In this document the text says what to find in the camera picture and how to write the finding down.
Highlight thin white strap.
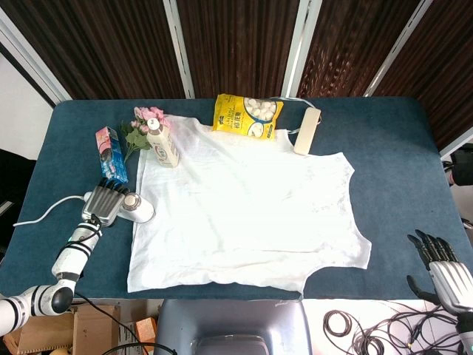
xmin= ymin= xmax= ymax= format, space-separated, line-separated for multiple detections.
xmin=268 ymin=95 xmax=323 ymax=135

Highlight pink artificial flower bouquet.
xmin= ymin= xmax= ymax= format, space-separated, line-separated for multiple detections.
xmin=120 ymin=106 xmax=170 ymax=163

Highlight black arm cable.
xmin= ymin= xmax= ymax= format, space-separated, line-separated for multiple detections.
xmin=73 ymin=290 xmax=178 ymax=355

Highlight yellow marshmallow bag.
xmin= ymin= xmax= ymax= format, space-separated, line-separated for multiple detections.
xmin=211 ymin=93 xmax=285 ymax=141

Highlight orange packet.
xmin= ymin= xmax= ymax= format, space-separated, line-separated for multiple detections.
xmin=135 ymin=317 xmax=158 ymax=345

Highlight dark teal table cover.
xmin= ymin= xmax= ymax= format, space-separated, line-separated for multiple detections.
xmin=0 ymin=96 xmax=470 ymax=301

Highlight white power cord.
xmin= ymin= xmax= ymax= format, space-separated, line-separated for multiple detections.
xmin=13 ymin=195 xmax=88 ymax=227

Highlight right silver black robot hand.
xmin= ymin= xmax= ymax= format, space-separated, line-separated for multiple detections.
xmin=406 ymin=229 xmax=473 ymax=316

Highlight blue pink cookie box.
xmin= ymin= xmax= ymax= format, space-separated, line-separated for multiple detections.
xmin=95 ymin=126 xmax=129 ymax=184

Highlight brown folding screen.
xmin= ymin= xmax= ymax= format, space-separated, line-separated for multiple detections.
xmin=0 ymin=0 xmax=473 ymax=152

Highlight white sleeveless shirt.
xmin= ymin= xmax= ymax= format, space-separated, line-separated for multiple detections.
xmin=126 ymin=114 xmax=372 ymax=294

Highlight black device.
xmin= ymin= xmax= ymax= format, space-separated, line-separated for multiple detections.
xmin=441 ymin=147 xmax=473 ymax=188

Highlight tangled black cables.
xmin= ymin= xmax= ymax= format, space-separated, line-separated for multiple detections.
xmin=350 ymin=301 xmax=463 ymax=355

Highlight white handheld steam iron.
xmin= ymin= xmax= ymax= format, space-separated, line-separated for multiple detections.
xmin=84 ymin=191 xmax=155 ymax=224

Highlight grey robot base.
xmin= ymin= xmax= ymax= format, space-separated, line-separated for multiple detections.
xmin=154 ymin=298 xmax=313 ymax=355

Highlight coiled black cable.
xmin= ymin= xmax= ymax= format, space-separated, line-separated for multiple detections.
xmin=323 ymin=309 xmax=354 ymax=338

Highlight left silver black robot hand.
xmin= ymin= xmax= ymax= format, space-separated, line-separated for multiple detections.
xmin=81 ymin=177 xmax=130 ymax=227

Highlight brown cardboard box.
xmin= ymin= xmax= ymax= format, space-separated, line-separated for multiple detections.
xmin=2 ymin=303 xmax=123 ymax=355

